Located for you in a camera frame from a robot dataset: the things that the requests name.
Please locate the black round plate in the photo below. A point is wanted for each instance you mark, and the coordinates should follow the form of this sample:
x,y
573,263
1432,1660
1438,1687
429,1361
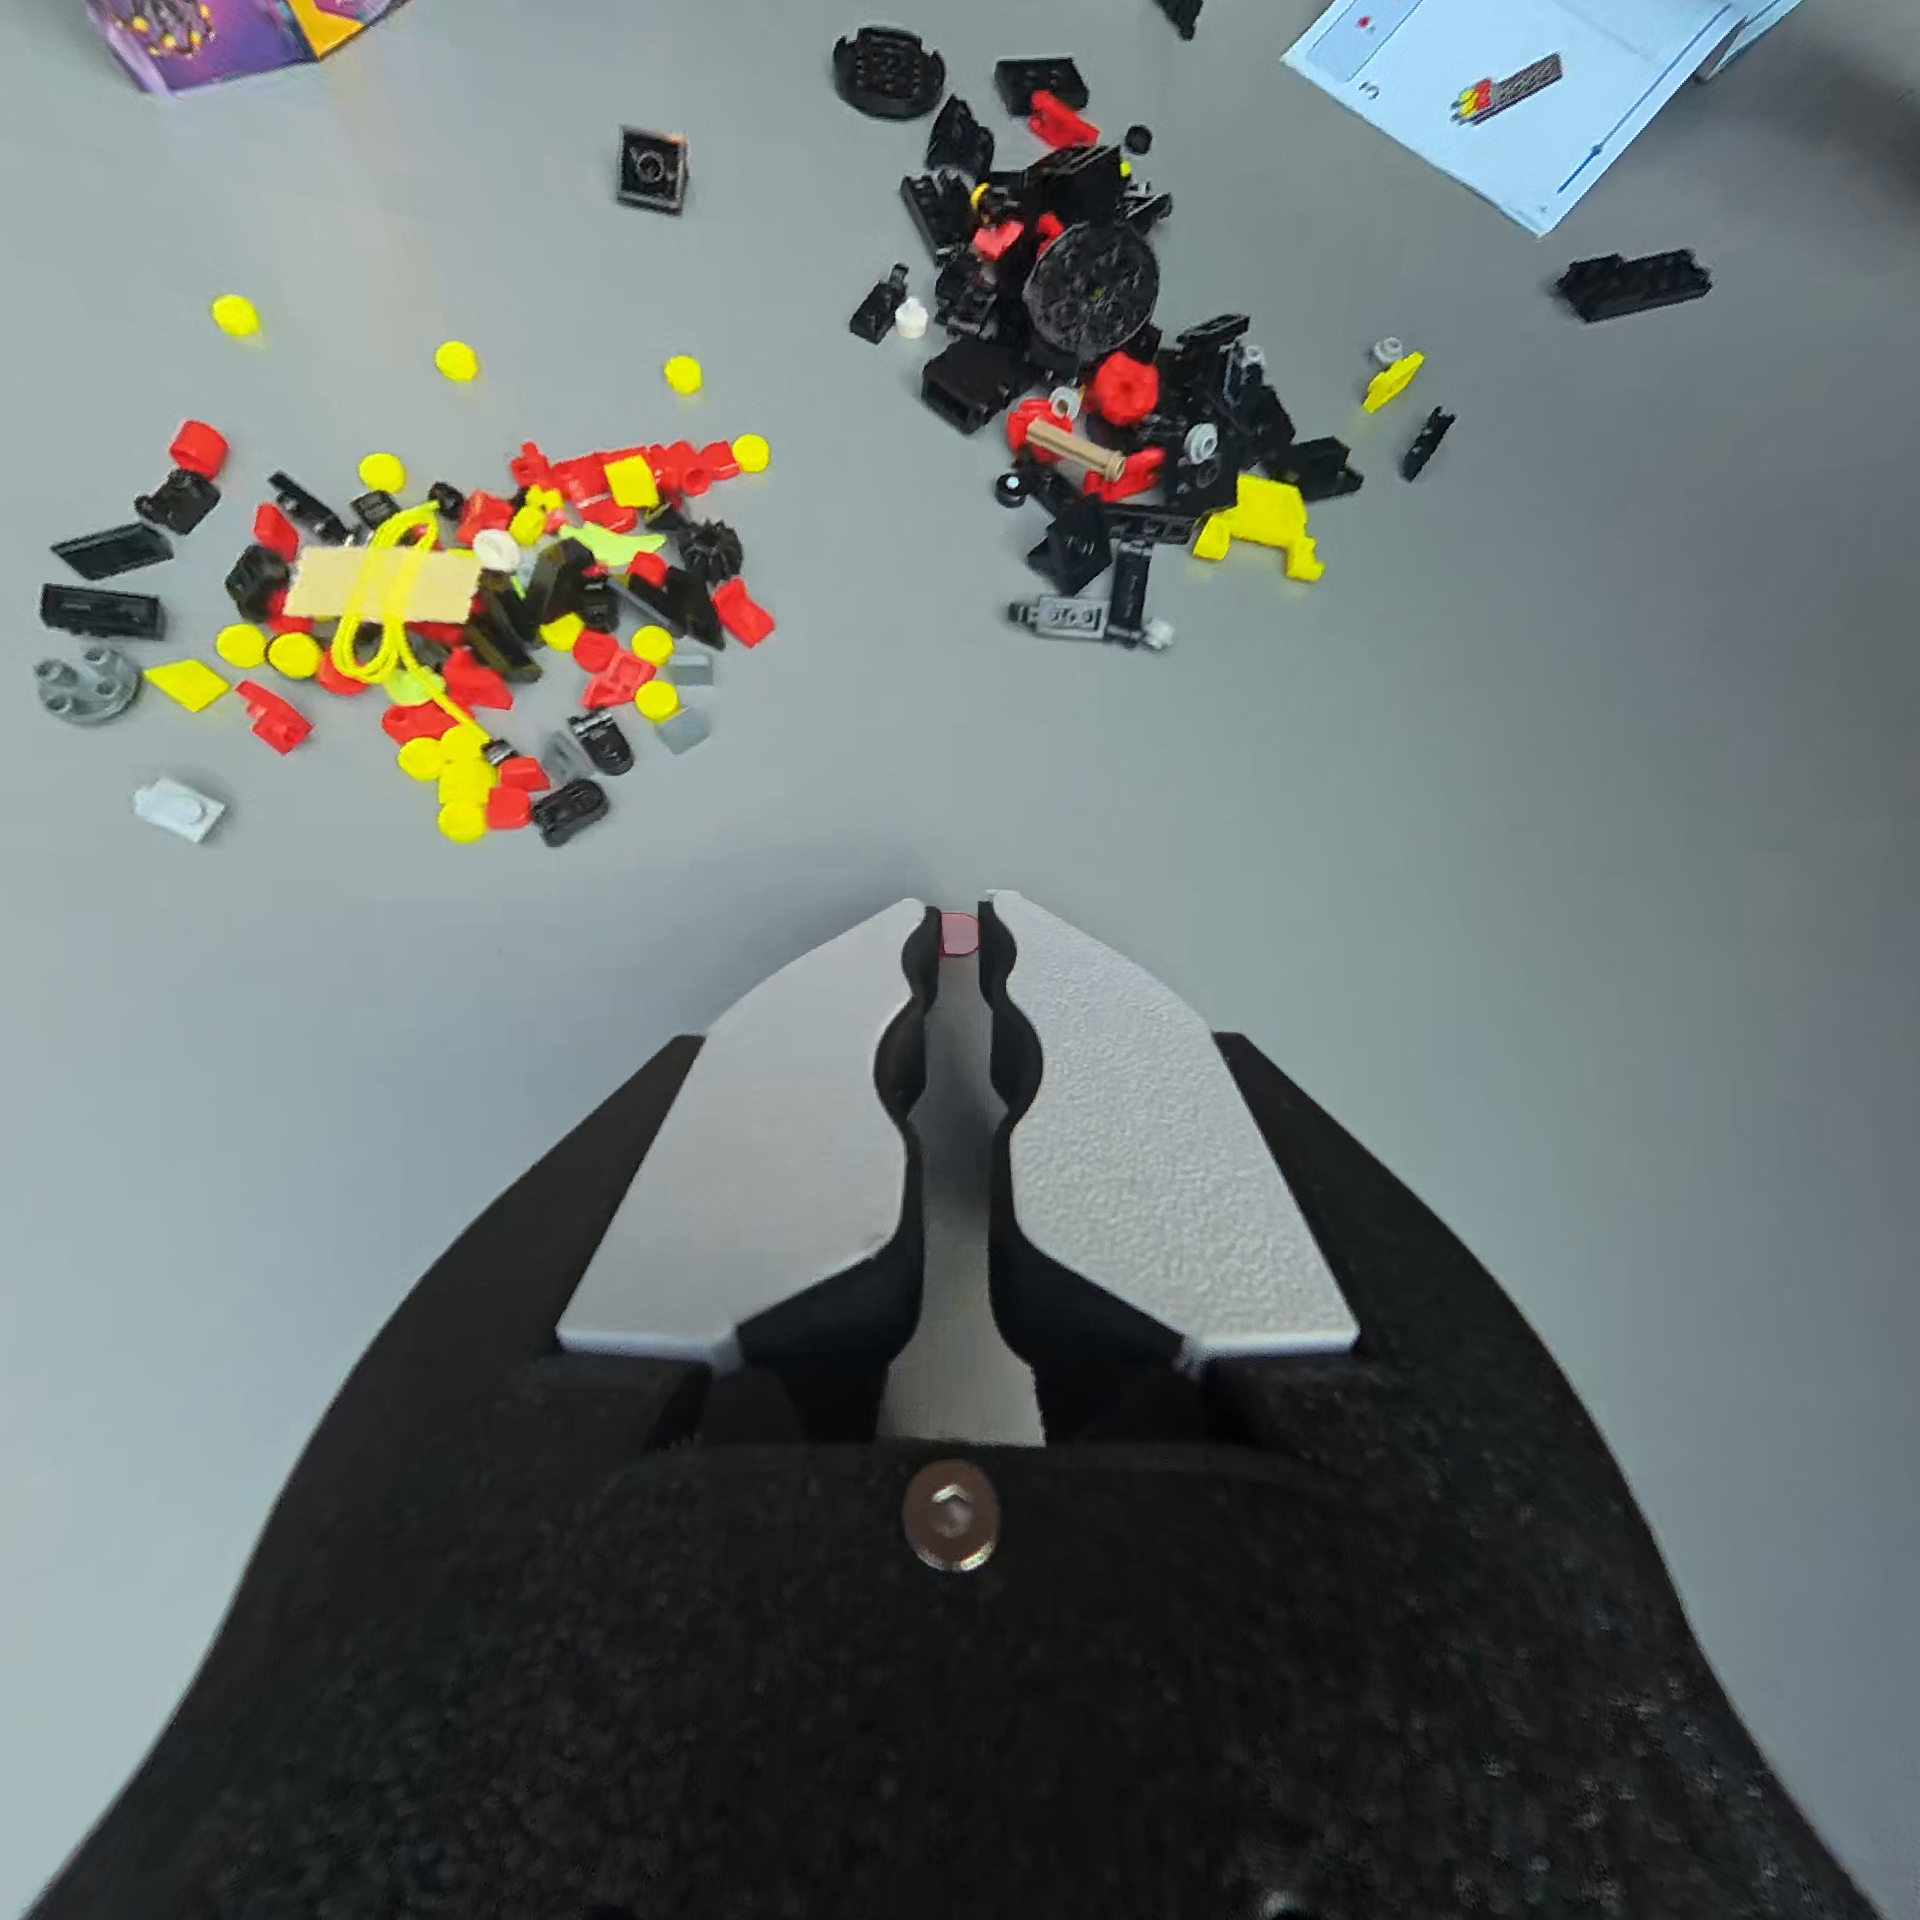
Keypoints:
x,y
885,67

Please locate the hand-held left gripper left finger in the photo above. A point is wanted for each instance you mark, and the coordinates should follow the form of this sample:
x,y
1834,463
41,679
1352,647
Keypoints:
x,y
735,1170

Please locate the small red tile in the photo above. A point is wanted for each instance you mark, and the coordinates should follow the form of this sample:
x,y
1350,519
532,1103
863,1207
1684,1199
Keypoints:
x,y
954,935

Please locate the dark grey round plate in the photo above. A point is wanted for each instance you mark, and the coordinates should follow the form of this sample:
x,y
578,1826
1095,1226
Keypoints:
x,y
86,686

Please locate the small yellow bracket brick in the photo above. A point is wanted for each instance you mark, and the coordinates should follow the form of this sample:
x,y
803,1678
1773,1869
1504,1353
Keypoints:
x,y
1394,383

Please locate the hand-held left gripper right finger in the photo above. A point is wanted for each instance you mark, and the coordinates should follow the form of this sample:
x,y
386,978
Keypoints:
x,y
1185,1188

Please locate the light blue instruction booklet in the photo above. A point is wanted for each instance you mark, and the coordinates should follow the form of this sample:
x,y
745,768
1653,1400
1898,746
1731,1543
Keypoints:
x,y
1499,106

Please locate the thin long black piece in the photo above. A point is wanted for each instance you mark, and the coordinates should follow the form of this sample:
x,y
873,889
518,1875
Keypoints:
x,y
1179,10

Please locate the purple and yellow toy box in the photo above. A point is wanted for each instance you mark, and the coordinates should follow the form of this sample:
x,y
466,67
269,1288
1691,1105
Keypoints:
x,y
225,37

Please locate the black rectangular plate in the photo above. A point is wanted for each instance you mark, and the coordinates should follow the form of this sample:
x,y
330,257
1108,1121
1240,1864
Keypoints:
x,y
1042,80

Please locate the small black clip brick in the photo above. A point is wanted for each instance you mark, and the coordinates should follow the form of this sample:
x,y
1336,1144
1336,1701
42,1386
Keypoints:
x,y
875,305
1428,443

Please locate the tan card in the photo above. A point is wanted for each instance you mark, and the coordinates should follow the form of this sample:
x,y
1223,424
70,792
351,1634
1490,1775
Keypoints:
x,y
452,586

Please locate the black gear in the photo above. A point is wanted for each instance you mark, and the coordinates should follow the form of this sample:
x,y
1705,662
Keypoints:
x,y
713,543

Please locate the light grey flat plate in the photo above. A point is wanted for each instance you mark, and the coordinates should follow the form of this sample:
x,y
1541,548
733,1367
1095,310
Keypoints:
x,y
181,810

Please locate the large yellow brick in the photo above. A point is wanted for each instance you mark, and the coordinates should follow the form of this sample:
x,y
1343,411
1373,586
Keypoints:
x,y
1268,523

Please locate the red curved brick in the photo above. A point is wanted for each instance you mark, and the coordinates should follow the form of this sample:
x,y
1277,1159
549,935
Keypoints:
x,y
1061,118

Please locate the pile of black red bricks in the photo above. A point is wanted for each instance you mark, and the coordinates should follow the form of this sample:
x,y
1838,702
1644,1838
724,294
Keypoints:
x,y
1078,376

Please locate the black square plate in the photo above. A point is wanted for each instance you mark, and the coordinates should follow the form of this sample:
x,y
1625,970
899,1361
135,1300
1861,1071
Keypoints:
x,y
654,164

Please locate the pile of small colourful bricks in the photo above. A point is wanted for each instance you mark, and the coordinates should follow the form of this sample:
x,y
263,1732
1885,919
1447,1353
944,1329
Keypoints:
x,y
598,598

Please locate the long black plate with clips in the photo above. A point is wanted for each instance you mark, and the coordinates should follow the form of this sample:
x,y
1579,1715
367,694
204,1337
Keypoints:
x,y
1633,282

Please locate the tan connector peg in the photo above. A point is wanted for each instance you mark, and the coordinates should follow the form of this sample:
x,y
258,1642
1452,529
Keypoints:
x,y
1072,451

